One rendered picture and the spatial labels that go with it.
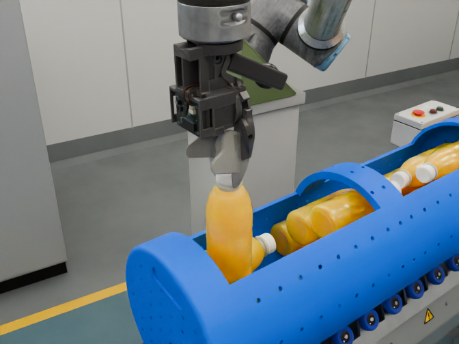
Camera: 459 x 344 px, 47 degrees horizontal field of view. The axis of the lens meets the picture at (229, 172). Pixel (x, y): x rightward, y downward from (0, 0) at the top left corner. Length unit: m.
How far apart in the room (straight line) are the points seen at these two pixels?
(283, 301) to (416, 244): 0.32
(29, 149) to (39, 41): 1.32
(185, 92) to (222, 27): 0.10
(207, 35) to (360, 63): 4.42
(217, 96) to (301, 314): 0.37
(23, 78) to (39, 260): 0.89
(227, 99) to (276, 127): 1.14
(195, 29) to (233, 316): 0.39
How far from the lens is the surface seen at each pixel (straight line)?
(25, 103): 2.32
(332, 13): 1.55
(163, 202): 3.26
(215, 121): 0.67
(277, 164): 1.87
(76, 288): 2.70
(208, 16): 0.63
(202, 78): 0.66
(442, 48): 5.83
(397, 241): 0.98
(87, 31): 3.65
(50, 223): 2.59
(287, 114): 1.81
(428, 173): 1.20
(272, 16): 1.77
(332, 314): 0.89
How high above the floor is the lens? 1.71
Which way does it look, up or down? 29 degrees down
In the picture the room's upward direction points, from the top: straight up
